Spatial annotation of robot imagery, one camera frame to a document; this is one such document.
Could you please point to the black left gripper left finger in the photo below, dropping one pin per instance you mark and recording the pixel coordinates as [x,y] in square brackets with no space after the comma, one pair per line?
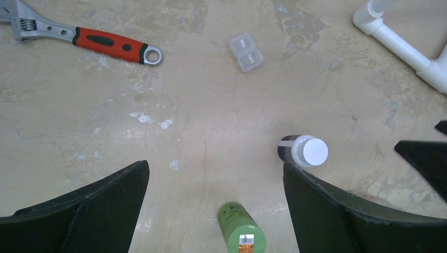
[99,217]

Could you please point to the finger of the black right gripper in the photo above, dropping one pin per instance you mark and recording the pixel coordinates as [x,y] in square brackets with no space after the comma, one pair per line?
[429,159]
[442,127]

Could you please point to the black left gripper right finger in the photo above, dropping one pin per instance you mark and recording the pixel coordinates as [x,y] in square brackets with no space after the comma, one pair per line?
[327,218]

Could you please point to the white capped dark pill bottle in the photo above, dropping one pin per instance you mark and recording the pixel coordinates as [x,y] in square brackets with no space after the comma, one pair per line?
[303,151]

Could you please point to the clear plastic pill organizer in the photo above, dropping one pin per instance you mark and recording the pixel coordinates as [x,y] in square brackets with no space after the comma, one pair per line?
[244,49]

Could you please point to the green pill bottle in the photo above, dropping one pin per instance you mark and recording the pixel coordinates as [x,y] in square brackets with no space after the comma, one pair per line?
[240,232]

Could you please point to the white PVC pipe frame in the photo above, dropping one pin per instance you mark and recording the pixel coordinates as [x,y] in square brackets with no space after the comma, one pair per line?
[368,19]

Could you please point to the red handled adjustable wrench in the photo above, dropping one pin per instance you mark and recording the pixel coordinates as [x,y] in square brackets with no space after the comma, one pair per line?
[28,25]

